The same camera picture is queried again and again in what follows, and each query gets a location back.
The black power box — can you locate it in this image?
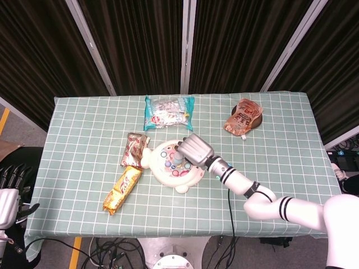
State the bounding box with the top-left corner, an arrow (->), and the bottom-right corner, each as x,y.
326,149 -> 359,171

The silver red-print snack pack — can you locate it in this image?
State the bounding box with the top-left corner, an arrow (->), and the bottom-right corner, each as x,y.
120,132 -> 151,169

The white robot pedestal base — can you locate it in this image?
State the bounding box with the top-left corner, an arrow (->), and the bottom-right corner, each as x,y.
136,237 -> 211,269

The dark round coaster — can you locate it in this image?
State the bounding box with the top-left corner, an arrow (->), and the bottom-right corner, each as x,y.
251,111 -> 265,130

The dark pleated partition panel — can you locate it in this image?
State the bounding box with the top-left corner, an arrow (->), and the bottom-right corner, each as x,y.
0,0 -> 110,132
188,0 -> 314,95
268,0 -> 359,145
77,0 -> 186,96

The white double partition frame post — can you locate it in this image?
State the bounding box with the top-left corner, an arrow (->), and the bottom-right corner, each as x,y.
179,0 -> 197,95

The teal snack bag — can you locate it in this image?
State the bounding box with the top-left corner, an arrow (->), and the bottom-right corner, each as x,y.
143,95 -> 196,132

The green checked tablecloth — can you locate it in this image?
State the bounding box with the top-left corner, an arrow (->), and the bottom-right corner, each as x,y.
24,90 -> 343,247

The brown sauce pouch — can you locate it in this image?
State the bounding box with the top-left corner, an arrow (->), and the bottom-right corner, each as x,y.
223,98 -> 265,140

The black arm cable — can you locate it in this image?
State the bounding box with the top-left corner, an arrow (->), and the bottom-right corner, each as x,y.
227,188 -> 237,239

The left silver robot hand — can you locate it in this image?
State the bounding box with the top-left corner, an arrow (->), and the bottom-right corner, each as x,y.
0,164 -> 40,230

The black floor cable bundle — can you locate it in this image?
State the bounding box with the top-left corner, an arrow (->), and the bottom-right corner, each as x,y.
81,237 -> 148,269

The yellow floor tape strip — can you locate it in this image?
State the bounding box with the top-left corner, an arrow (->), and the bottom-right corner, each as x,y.
0,108 -> 11,135
68,236 -> 82,269

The gold cracker pack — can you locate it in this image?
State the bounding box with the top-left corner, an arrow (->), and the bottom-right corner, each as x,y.
102,165 -> 142,216

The black flat floor object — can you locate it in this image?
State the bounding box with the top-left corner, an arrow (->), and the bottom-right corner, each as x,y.
259,236 -> 293,249

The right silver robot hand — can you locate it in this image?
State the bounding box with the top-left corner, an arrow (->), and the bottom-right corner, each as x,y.
173,133 -> 215,171

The white fish-shaped toy plate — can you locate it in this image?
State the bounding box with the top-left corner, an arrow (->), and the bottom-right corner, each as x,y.
140,139 -> 208,194

